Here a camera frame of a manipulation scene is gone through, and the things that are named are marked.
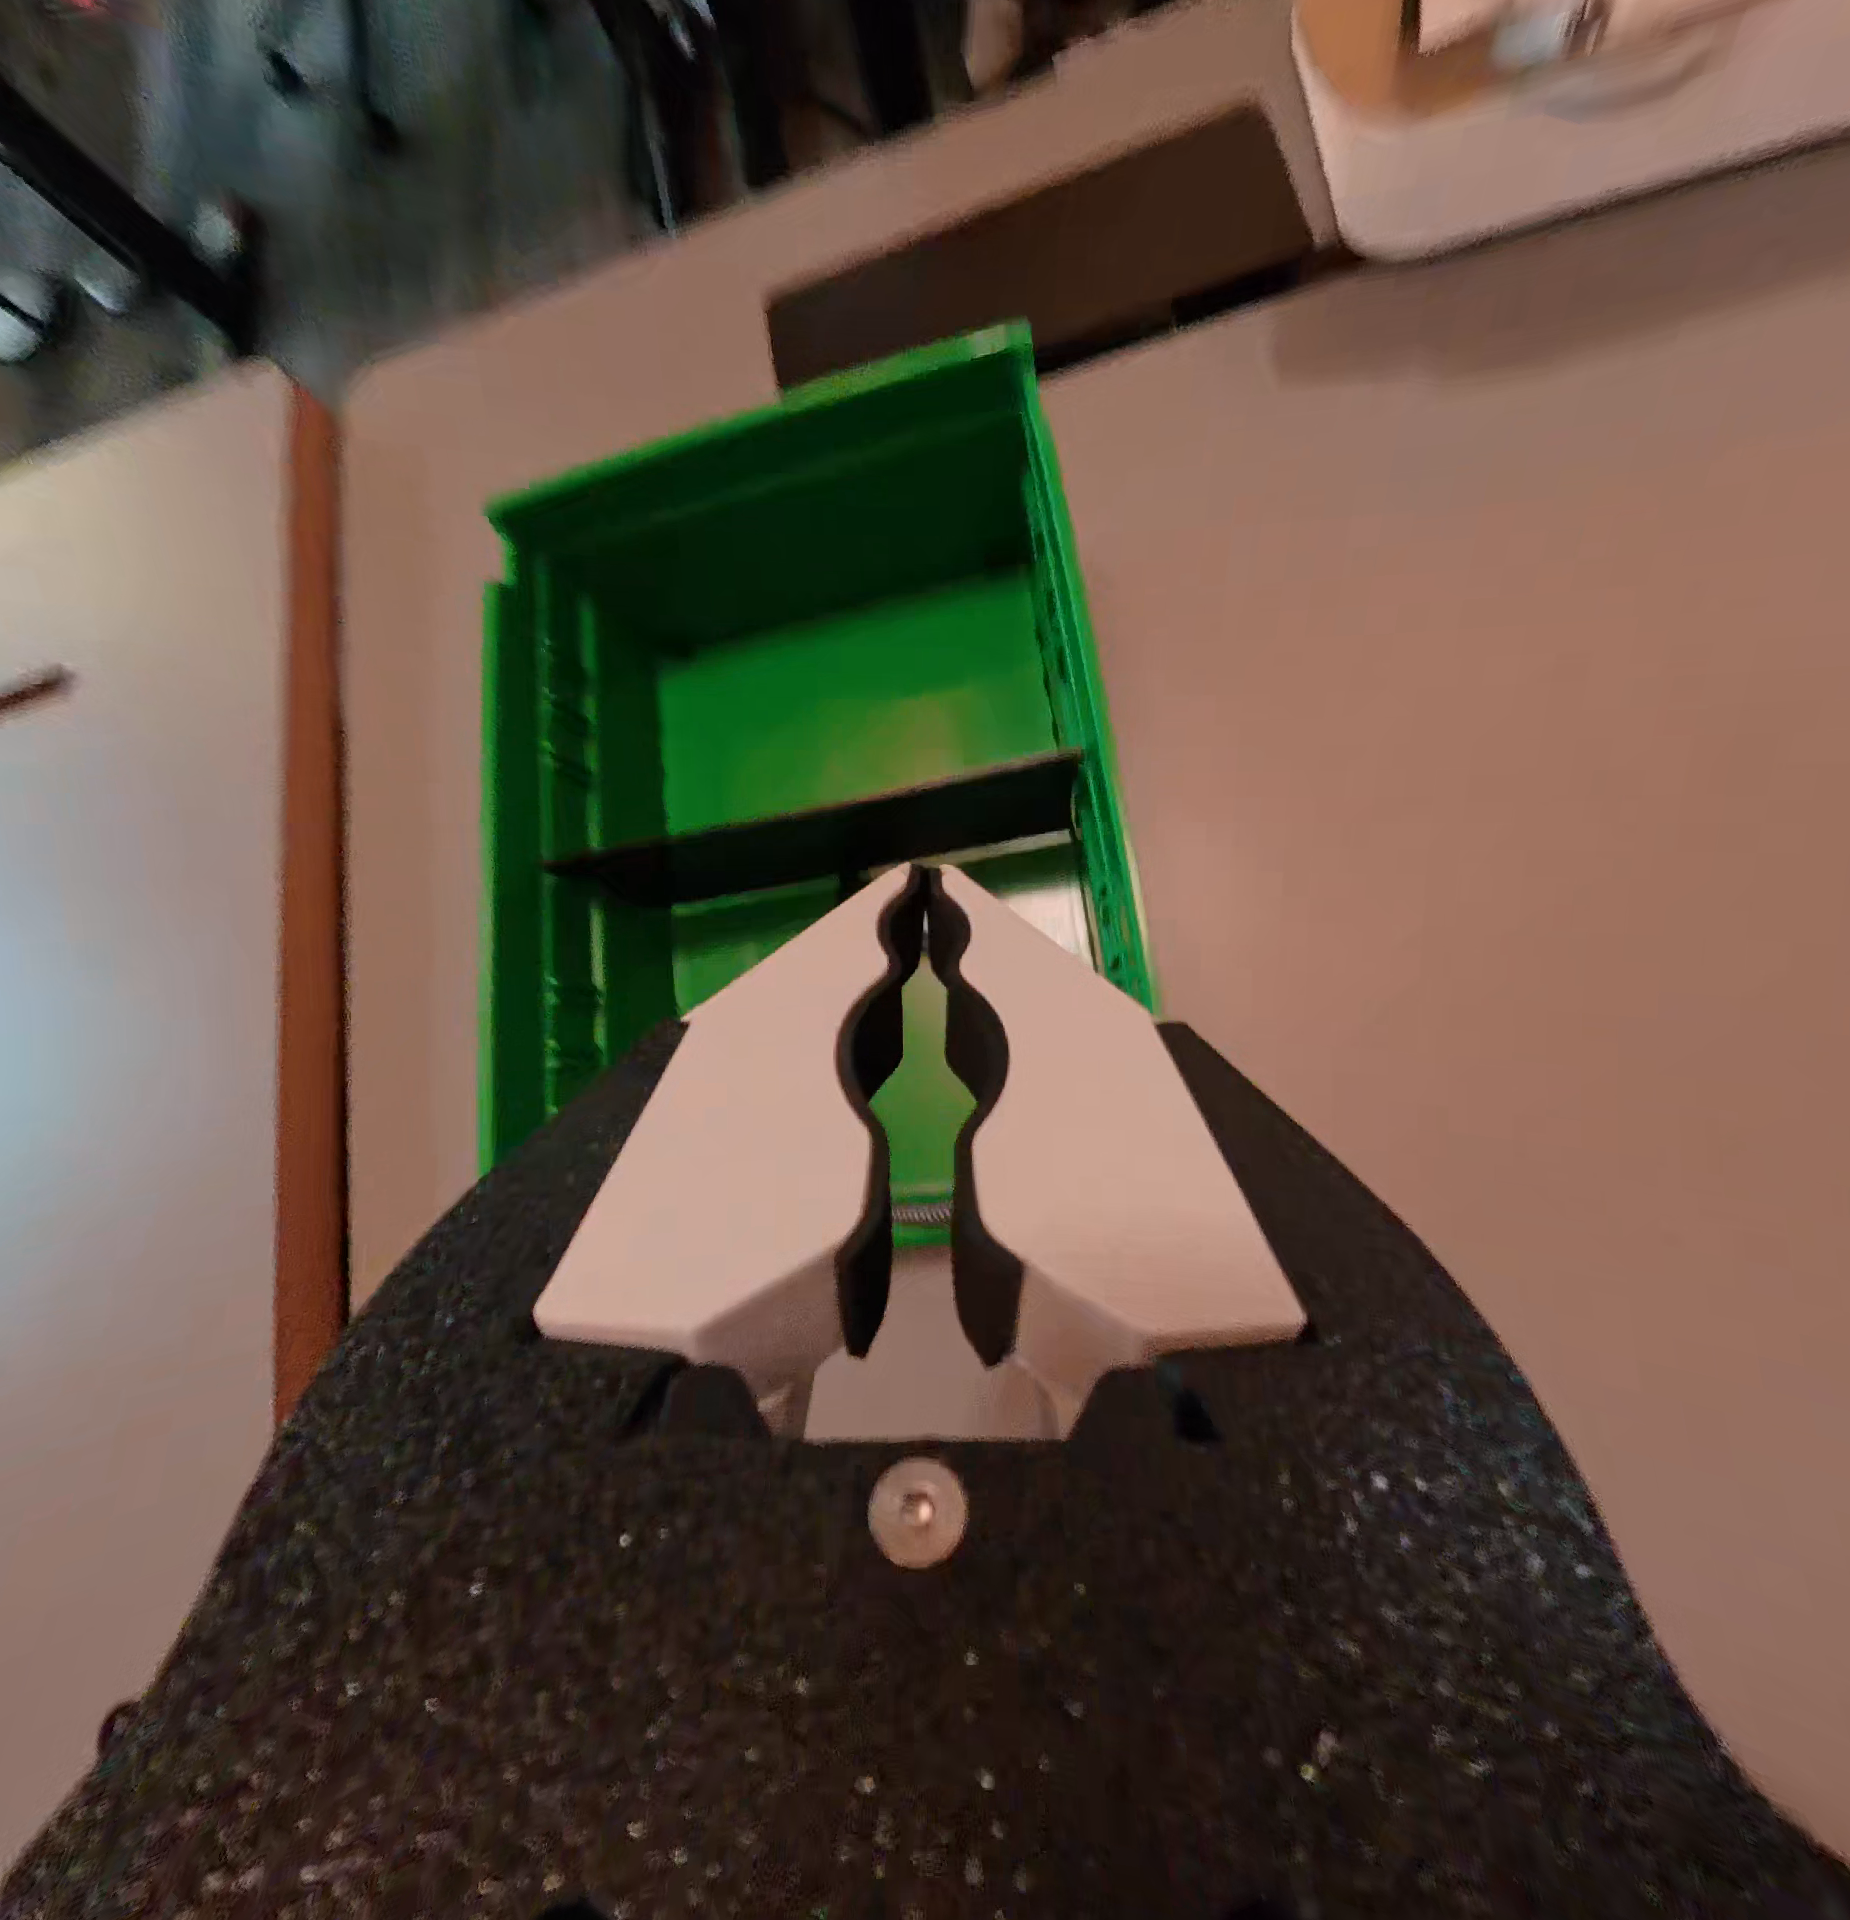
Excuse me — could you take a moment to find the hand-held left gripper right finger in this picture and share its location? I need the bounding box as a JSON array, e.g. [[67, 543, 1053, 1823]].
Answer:
[[925, 863, 1307, 1433]]

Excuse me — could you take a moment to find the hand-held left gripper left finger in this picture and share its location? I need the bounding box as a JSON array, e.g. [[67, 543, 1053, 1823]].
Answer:
[[532, 863, 928, 1433]]

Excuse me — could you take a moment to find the green plastic box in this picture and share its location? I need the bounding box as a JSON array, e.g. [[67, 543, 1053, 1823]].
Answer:
[[475, 317, 1157, 1251]]

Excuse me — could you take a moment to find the black divider shelf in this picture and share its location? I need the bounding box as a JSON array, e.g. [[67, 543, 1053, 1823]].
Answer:
[[542, 751, 1087, 911]]

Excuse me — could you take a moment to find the white box at top right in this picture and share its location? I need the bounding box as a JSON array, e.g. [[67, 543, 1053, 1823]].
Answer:
[[1293, 0, 1850, 267]]

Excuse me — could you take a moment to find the wooden document board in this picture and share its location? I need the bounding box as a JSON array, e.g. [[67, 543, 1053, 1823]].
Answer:
[[1299, 0, 1473, 119]]

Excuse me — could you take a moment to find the white round puck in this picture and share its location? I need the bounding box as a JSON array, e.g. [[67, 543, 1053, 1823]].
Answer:
[[1486, 0, 1728, 115]]

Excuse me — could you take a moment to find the black metal frame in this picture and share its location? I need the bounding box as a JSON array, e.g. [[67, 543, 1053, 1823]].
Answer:
[[0, 44, 264, 357]]

